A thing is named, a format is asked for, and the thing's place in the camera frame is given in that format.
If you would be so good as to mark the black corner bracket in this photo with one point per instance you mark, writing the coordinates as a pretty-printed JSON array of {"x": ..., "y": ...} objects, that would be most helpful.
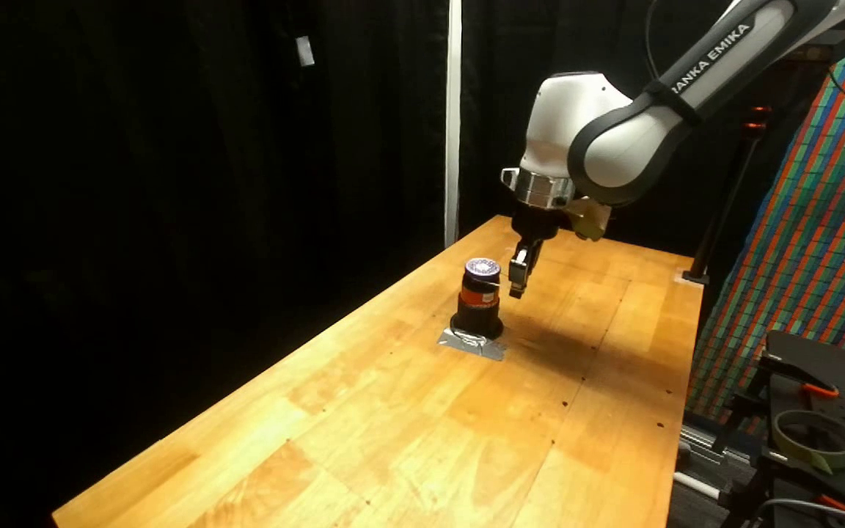
[{"x": 691, "y": 279}]

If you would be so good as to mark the tan wrist camera box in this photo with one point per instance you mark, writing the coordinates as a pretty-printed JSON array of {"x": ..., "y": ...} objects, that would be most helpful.
[{"x": 591, "y": 217}]

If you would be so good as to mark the white tag on curtain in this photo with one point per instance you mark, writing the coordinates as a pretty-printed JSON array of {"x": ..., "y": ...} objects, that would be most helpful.
[{"x": 307, "y": 50}]

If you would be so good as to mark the green tape roll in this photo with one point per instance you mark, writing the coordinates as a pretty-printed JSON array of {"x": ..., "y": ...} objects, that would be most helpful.
[{"x": 816, "y": 437}]

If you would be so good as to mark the black perforated board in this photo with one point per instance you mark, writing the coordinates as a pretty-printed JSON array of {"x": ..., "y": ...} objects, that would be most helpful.
[{"x": 834, "y": 377}]

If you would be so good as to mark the multicolour woven cloth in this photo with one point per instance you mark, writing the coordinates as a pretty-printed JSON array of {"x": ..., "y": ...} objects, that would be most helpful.
[{"x": 813, "y": 244}]

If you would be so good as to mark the black curtain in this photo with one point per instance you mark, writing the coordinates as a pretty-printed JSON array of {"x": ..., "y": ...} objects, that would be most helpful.
[{"x": 197, "y": 195}]

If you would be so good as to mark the brown cup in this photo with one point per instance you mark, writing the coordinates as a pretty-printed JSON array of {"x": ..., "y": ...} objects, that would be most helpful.
[{"x": 480, "y": 302}]

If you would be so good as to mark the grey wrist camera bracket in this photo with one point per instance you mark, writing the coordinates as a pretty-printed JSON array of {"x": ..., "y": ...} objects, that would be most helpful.
[{"x": 528, "y": 182}]

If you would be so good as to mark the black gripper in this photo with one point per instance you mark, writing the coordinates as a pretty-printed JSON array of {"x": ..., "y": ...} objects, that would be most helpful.
[{"x": 537, "y": 225}]

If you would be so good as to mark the aluminium rail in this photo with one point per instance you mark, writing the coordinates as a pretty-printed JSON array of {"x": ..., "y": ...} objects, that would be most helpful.
[{"x": 706, "y": 456}]

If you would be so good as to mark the black stand pole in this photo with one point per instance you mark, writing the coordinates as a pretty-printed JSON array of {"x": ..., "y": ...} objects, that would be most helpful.
[{"x": 725, "y": 195}]

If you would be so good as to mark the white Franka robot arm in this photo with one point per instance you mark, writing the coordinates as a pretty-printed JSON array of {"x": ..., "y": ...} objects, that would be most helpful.
[{"x": 628, "y": 119}]

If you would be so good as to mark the white vertical pole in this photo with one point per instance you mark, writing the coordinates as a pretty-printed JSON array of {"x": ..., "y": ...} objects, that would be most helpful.
[{"x": 452, "y": 119}]

